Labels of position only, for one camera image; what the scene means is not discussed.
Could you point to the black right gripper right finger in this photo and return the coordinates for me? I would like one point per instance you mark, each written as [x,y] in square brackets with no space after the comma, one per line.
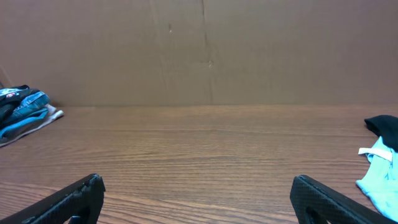
[316,203]

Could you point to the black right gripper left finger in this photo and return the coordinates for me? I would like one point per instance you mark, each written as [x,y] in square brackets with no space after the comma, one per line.
[80,202]

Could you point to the black t-shirt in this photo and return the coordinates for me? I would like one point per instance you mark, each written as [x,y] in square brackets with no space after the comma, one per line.
[384,126]

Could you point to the light blue t-shirt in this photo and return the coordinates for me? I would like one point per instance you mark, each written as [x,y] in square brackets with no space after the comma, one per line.
[380,182]

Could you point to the white folded cloth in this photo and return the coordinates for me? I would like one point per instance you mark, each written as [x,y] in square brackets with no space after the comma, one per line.
[18,125]

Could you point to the black folded jacket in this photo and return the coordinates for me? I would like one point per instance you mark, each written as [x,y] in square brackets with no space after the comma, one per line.
[12,97]

